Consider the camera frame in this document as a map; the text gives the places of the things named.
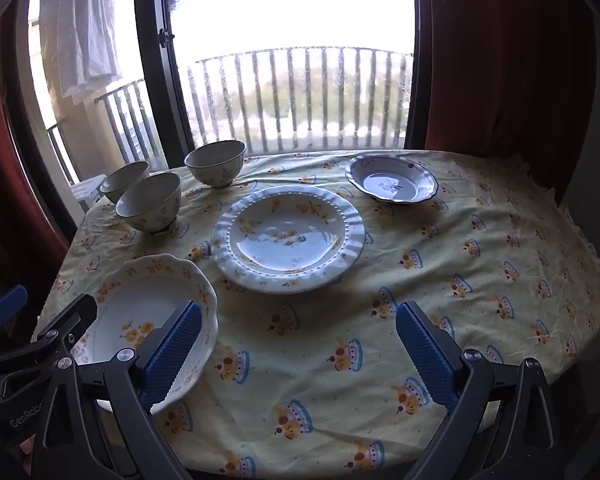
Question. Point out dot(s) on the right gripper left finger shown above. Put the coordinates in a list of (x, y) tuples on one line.
[(71, 442)]

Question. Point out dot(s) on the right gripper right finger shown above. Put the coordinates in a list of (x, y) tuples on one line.
[(499, 422)]

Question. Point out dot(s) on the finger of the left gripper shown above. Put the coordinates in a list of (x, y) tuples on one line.
[(62, 334), (11, 303)]

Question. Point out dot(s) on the scalloped yellow flower plate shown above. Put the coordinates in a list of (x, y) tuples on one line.
[(139, 297)]

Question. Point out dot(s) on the leaf pattern bowl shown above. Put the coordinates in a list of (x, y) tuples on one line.
[(217, 164), (117, 183), (152, 204)]

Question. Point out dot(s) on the beaded rim floral plate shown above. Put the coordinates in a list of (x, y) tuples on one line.
[(288, 239)]

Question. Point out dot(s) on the red trimmed white plate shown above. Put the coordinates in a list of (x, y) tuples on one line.
[(392, 179)]

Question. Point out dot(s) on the red curtain left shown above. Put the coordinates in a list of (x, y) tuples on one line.
[(23, 223)]

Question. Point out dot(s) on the red curtain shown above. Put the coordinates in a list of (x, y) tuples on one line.
[(511, 76), (23, 223)]

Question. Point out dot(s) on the white outdoor unit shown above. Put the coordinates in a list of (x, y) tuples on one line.
[(87, 192)]

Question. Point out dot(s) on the yellow patterned tablecloth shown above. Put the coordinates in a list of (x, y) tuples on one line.
[(318, 384)]

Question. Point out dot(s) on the balcony railing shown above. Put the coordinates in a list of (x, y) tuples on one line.
[(275, 100)]

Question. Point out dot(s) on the white hanging cloth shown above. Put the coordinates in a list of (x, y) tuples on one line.
[(86, 48)]

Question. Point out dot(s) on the red curtain right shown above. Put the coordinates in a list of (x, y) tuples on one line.
[(511, 76)]

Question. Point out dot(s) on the black window frame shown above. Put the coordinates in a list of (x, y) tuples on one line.
[(154, 34)]

